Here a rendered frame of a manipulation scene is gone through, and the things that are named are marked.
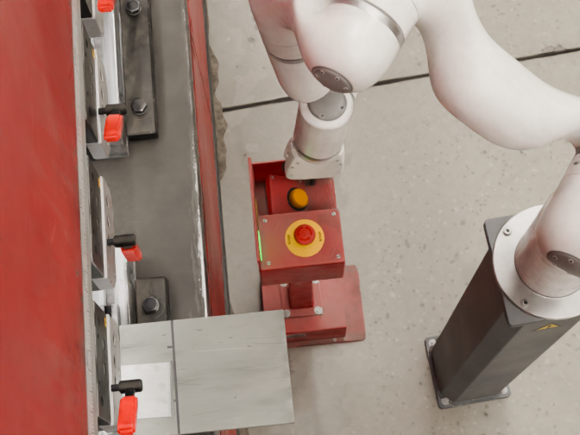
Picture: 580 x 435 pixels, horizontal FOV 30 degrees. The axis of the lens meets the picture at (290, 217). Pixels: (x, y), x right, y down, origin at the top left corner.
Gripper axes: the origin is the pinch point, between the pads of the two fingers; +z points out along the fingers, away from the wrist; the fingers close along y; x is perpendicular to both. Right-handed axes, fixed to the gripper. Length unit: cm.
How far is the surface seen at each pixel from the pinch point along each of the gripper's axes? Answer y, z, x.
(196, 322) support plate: -22.2, -13.6, -28.6
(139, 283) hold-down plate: -31.4, -3.2, -18.8
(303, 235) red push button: -1.8, 3.7, -10.2
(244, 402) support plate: -15.6, -14.2, -42.0
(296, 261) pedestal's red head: -3.3, 6.9, -14.1
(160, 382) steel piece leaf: -28.5, -13.3, -37.7
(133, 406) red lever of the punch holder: -31, -42, -45
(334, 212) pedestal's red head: 4.6, 6.1, -5.6
